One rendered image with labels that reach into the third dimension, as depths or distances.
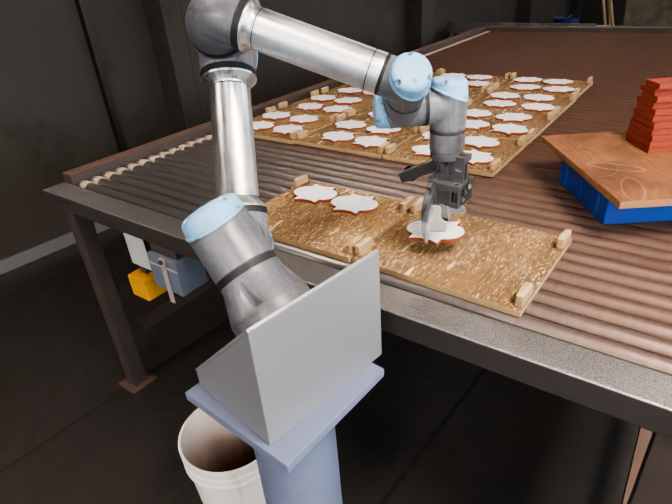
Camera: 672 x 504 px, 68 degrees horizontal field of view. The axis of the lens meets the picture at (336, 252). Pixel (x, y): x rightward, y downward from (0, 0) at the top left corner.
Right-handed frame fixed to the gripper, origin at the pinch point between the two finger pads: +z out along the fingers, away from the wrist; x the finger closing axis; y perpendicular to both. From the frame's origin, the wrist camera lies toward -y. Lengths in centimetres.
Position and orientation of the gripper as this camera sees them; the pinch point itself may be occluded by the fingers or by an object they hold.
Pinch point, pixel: (434, 230)
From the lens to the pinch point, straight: 122.4
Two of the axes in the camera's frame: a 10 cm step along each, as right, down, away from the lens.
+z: 0.6, 8.6, 5.0
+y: 7.9, 2.6, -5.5
